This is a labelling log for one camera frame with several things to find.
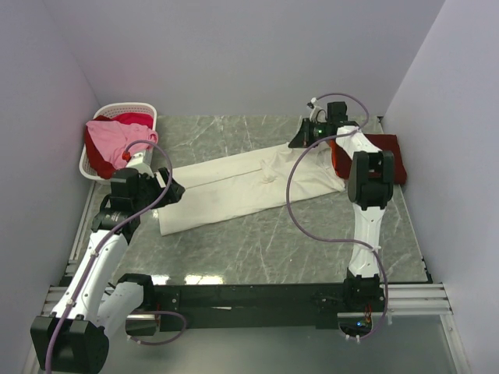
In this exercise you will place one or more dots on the cream white t-shirt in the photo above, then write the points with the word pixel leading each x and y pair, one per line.
pixel 247 183

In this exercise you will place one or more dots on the white plastic laundry basket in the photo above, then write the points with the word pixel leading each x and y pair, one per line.
pixel 145 113

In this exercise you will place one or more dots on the aluminium frame rail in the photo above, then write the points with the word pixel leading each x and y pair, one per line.
pixel 405 299

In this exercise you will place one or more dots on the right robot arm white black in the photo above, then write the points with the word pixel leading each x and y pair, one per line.
pixel 370 188

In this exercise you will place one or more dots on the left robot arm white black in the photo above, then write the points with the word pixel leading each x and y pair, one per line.
pixel 75 336

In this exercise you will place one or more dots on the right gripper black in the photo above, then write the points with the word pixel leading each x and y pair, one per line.
pixel 303 138

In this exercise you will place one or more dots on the pink t-shirt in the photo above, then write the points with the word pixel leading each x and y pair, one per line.
pixel 106 142

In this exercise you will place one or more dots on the red t-shirt in basket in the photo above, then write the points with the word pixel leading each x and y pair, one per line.
pixel 106 140

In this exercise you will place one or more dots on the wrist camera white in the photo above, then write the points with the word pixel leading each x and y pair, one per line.
pixel 141 161
pixel 317 113

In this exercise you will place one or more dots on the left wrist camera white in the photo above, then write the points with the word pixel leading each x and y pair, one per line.
pixel 141 161

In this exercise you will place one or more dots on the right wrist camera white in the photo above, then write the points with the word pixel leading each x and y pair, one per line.
pixel 317 113

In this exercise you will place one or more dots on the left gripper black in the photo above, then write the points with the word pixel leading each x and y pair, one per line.
pixel 164 175

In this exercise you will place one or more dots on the black base beam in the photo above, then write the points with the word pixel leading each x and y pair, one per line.
pixel 211 306

